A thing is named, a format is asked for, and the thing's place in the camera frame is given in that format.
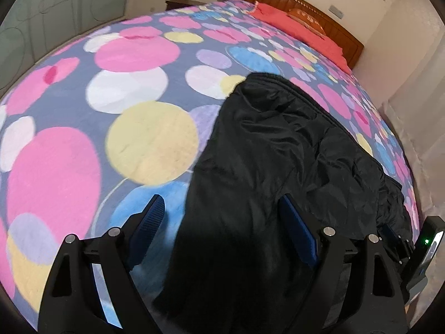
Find bed with colourful dotted sheet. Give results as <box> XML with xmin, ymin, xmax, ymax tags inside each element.
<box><xmin>0</xmin><ymin>0</ymin><xmax>421</xmax><ymax>324</ymax></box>

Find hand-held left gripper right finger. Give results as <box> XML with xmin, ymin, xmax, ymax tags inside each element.
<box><xmin>280</xmin><ymin>195</ymin><xmax>409</xmax><ymax>334</ymax></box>

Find white long curtain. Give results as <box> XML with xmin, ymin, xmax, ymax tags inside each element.
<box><xmin>382</xmin><ymin>7</ymin><xmax>445</xmax><ymax>216</ymax></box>

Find black puffer jacket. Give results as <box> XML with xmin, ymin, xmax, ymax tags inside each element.
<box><xmin>153</xmin><ymin>72</ymin><xmax>416</xmax><ymax>334</ymax></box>

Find dark wooden nightstand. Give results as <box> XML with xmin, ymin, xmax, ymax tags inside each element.
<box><xmin>166</xmin><ymin>0</ymin><xmax>209</xmax><ymax>12</ymax></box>

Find small orange cushion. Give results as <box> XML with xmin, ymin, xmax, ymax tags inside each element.
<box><xmin>287</xmin><ymin>8</ymin><xmax>327</xmax><ymax>37</ymax></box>

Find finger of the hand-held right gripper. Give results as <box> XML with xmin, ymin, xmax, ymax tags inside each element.
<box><xmin>380</xmin><ymin>223</ymin><xmax>416</xmax><ymax>263</ymax></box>

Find red pillow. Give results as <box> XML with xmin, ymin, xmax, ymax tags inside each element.
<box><xmin>248</xmin><ymin>2</ymin><xmax>353</xmax><ymax>73</ymax></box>

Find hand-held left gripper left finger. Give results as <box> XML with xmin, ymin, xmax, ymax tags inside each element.
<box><xmin>38</xmin><ymin>195</ymin><xmax>165</xmax><ymax>334</ymax></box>

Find wooden headboard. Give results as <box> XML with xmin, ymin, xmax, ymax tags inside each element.
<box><xmin>231</xmin><ymin>0</ymin><xmax>364</xmax><ymax>70</ymax></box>

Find frosted glass wardrobe doors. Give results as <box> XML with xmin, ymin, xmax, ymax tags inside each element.
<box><xmin>0</xmin><ymin>0</ymin><xmax>140</xmax><ymax>94</ymax></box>

